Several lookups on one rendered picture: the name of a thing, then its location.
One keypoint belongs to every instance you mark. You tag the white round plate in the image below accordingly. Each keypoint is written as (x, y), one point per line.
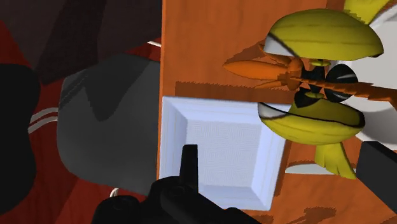
(380, 76)

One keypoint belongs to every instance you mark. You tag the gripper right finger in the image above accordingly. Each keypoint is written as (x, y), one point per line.
(380, 175)

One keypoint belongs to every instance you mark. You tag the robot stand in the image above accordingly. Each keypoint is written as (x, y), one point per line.
(46, 173)

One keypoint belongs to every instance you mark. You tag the orange wooden table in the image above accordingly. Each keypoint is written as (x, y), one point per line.
(198, 46)

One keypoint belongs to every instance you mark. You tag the white square plate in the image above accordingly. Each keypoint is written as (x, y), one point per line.
(229, 149)

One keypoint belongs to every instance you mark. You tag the yellow bird toy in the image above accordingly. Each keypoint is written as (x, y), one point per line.
(322, 34)

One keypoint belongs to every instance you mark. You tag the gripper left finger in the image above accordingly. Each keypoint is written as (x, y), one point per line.
(188, 164)

